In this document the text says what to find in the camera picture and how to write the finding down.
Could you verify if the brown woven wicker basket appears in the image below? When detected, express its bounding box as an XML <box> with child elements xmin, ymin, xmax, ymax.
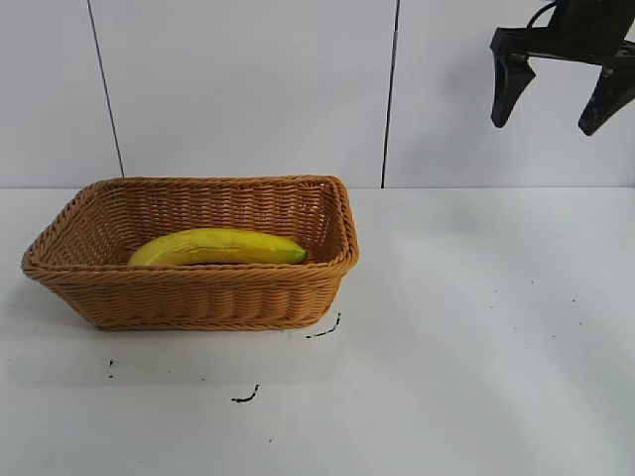
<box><xmin>21</xmin><ymin>174</ymin><xmax>360</xmax><ymax>332</ymax></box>

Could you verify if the yellow banana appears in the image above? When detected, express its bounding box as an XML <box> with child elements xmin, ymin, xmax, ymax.
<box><xmin>127</xmin><ymin>226</ymin><xmax>310</xmax><ymax>268</ymax></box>

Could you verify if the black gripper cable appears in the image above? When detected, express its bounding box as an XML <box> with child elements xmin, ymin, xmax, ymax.
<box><xmin>525</xmin><ymin>0</ymin><xmax>558</xmax><ymax>29</ymax></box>

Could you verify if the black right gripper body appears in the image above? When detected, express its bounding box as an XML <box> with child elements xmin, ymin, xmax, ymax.
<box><xmin>489</xmin><ymin>0</ymin><xmax>635</xmax><ymax>71</ymax></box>

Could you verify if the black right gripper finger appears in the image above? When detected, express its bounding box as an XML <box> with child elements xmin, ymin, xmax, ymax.
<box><xmin>490</xmin><ymin>51</ymin><xmax>538</xmax><ymax>130</ymax></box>
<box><xmin>577</xmin><ymin>67</ymin><xmax>635</xmax><ymax>137</ymax></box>

